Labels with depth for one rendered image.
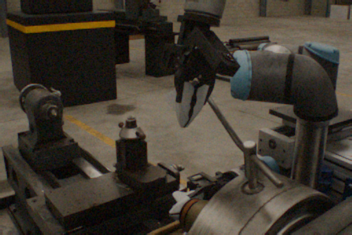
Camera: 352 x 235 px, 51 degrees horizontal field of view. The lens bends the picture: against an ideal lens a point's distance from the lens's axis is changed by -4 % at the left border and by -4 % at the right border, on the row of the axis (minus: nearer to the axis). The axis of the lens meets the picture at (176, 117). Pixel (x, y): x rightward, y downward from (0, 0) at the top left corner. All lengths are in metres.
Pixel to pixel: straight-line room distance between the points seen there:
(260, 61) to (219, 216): 0.37
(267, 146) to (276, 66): 0.46
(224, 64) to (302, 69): 0.26
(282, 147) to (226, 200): 0.58
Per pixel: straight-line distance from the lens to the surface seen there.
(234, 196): 0.66
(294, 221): 0.67
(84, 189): 1.22
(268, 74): 0.85
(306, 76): 0.85
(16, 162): 1.73
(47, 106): 1.61
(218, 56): 0.64
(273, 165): 1.07
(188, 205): 0.85
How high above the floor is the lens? 1.56
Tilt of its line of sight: 19 degrees down
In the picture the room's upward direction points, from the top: straight up
